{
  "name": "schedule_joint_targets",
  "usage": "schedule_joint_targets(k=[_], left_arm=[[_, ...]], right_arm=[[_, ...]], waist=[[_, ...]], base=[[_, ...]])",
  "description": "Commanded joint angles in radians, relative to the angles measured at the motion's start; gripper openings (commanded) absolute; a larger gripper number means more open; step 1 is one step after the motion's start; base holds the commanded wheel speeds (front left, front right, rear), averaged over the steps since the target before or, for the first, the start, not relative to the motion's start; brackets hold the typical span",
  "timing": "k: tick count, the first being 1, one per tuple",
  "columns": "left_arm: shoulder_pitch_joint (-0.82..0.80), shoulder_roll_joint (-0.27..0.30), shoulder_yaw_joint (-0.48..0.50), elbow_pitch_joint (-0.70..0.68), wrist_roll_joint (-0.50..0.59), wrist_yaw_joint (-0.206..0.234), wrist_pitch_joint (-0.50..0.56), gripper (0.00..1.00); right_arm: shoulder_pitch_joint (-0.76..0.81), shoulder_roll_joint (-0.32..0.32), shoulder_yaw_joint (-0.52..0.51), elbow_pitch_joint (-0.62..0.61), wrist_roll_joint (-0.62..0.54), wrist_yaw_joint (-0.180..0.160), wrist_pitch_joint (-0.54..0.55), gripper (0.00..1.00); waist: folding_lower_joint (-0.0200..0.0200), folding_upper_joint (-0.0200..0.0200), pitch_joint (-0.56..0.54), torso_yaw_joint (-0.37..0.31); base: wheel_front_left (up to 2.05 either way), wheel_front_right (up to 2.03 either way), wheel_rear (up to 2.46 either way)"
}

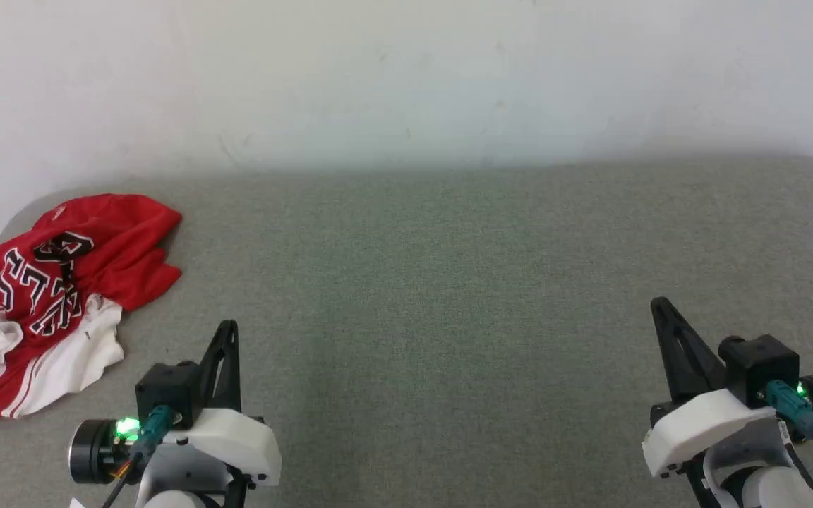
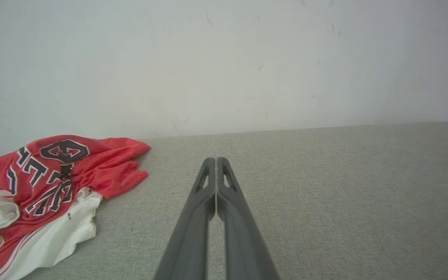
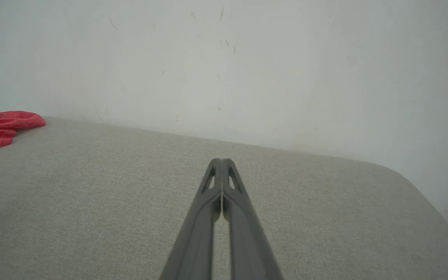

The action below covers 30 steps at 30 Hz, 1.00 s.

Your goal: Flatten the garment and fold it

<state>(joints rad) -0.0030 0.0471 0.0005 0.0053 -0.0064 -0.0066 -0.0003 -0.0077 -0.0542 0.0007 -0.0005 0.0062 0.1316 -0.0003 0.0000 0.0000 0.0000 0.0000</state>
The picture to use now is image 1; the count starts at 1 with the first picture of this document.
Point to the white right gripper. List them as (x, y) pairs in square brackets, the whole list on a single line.
[(703, 423)]

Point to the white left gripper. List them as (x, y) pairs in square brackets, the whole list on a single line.
[(237, 444)]

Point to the red and white basketball jersey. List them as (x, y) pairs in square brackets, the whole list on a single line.
[(117, 240)]

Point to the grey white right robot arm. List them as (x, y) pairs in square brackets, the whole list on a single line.
[(766, 490)]

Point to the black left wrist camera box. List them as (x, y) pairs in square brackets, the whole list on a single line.
[(166, 391)]

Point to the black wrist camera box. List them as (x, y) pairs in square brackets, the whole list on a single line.
[(166, 391), (759, 367)]

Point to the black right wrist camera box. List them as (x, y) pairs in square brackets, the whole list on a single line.
[(759, 367)]

